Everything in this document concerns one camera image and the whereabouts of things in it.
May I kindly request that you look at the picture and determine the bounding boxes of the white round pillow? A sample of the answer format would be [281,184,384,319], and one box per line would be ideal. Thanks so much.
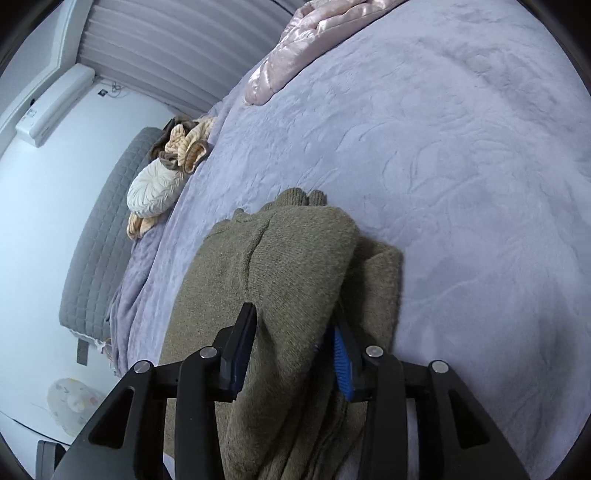
[127,159,188,219]

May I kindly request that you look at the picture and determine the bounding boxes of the grey quilted headboard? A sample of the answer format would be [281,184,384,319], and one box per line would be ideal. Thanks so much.
[58,127,167,344]

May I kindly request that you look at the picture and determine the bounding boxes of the pink satin quilt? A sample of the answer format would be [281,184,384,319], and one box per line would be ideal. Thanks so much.
[244,0,407,107]

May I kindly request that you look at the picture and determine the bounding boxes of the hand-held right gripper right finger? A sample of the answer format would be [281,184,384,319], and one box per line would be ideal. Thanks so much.
[330,318,531,480]

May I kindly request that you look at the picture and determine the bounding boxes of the lavender plush blanket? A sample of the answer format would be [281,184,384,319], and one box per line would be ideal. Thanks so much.
[104,0,591,480]

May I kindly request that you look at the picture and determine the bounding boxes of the olive knit sweater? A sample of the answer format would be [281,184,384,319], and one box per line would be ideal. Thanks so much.
[158,187,404,480]

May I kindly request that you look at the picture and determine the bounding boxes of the white air conditioner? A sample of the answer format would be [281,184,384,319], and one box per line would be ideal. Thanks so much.
[15,63,95,147]

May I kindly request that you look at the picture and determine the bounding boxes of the white pleated curtain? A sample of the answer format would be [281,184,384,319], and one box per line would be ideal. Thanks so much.
[76,0,308,118]

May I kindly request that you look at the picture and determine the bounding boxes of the white patterned cushion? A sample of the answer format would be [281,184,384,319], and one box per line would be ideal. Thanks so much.
[47,377,108,439]

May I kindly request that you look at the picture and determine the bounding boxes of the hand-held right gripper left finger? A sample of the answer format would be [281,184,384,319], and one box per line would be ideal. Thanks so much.
[50,302,257,480]

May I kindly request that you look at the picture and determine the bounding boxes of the brown plush cloth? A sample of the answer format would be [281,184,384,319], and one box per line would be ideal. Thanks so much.
[150,117,197,172]

